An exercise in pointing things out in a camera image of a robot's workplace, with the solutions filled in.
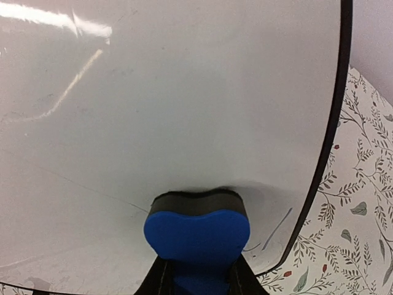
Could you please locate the white whiteboard black frame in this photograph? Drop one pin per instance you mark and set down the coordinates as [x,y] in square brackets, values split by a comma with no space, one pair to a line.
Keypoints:
[106,105]

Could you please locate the blue whiteboard eraser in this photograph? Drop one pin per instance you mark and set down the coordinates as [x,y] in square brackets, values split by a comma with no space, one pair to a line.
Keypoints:
[202,234]

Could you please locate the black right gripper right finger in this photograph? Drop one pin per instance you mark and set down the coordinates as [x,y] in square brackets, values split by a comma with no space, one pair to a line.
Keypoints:
[242,280]

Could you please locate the floral patterned table mat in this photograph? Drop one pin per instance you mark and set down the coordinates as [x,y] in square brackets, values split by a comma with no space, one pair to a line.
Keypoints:
[345,244]

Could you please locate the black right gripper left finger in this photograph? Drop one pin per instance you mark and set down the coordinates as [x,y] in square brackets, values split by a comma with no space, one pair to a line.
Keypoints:
[159,279]

